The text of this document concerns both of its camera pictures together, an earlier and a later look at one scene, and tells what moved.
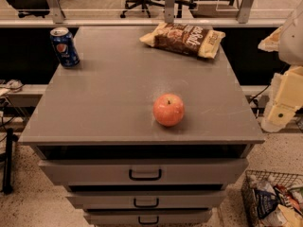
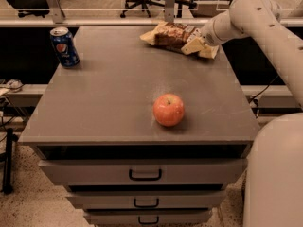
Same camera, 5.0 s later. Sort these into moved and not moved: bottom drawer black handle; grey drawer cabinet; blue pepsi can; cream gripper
Moved: cream gripper
Not moved: blue pepsi can; grey drawer cabinet; bottom drawer black handle
